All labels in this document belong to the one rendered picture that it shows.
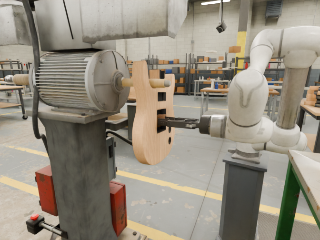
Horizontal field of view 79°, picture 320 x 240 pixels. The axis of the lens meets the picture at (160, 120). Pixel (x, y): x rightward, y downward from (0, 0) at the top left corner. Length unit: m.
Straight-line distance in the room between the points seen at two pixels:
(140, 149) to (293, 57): 0.83
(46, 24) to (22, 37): 0.11
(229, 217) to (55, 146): 1.27
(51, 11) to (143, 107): 0.53
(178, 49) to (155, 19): 11.80
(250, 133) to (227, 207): 0.99
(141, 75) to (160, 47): 12.12
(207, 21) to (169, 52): 2.68
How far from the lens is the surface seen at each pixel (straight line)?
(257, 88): 0.59
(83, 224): 1.13
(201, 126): 0.75
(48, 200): 1.24
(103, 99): 0.77
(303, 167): 0.95
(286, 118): 1.32
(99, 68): 0.76
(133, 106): 1.03
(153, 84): 0.73
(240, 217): 1.64
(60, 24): 0.93
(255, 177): 1.46
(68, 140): 0.94
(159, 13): 0.58
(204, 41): 12.03
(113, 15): 0.66
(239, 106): 0.61
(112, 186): 1.26
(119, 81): 0.80
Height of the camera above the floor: 1.29
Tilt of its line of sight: 14 degrees down
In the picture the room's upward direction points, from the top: straight up
